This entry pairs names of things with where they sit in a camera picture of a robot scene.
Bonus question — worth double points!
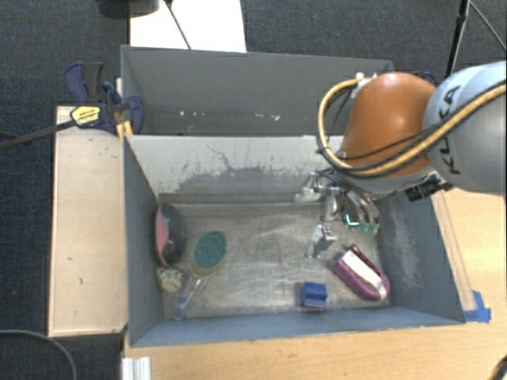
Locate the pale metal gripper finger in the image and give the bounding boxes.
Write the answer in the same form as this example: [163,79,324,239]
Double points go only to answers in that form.
[306,223,338,259]
[293,175,322,205]

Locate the blue block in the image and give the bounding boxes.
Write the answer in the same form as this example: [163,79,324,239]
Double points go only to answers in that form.
[298,282,330,309]

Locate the grey metal bin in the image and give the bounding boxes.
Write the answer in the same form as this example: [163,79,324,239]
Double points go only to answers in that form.
[120,44,467,349]

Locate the pink and black round paddle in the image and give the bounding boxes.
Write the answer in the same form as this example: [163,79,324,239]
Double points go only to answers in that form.
[153,203,188,267]

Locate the pale yellow lumpy sponge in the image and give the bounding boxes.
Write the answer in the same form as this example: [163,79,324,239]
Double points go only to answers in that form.
[156,266,185,294]

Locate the pale wood board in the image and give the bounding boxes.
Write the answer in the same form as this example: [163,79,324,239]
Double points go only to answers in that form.
[47,104,130,338]

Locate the black cylinder on white bracket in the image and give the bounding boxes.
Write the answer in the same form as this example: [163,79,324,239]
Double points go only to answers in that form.
[404,175,453,203]

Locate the green scrub brush clear handle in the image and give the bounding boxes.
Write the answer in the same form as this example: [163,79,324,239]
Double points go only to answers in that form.
[171,230,229,322]

